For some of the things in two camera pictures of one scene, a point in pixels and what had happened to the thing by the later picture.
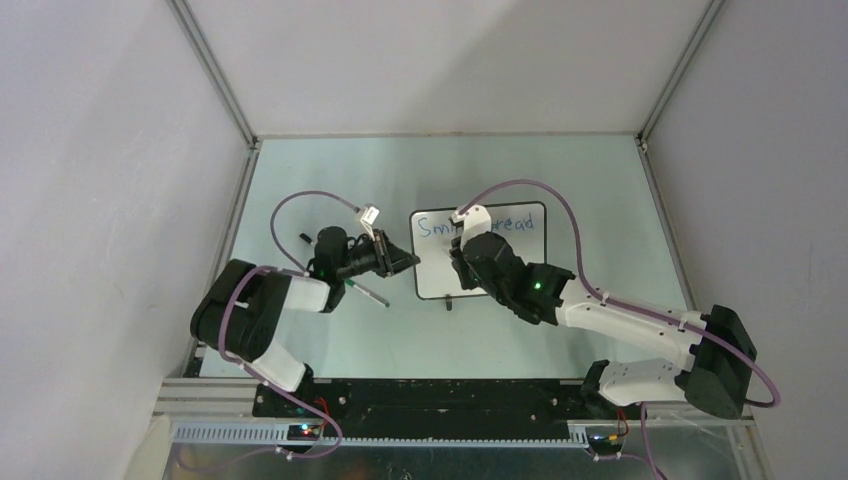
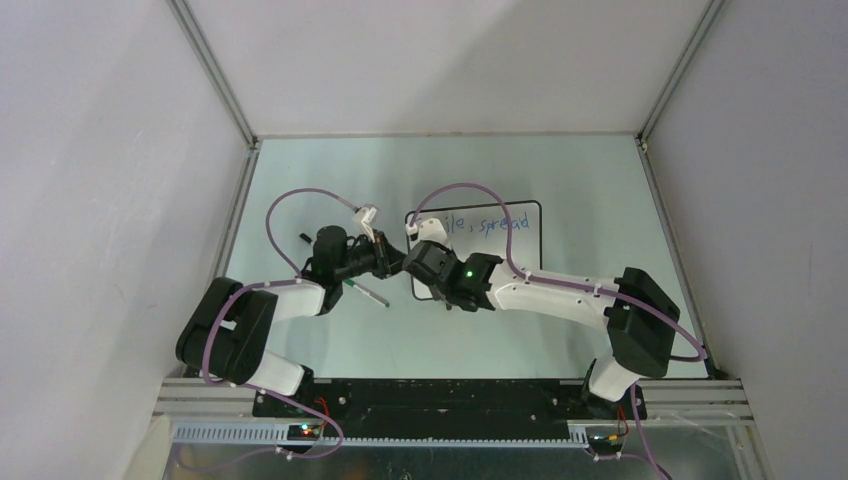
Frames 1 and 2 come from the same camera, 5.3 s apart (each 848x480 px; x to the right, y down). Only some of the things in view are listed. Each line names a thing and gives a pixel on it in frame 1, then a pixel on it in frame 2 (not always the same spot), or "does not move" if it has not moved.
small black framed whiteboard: [524, 225] does not move
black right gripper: [466, 281] -> [446, 250]
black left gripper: [400, 259] does not move
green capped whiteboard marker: [367, 292] does not move
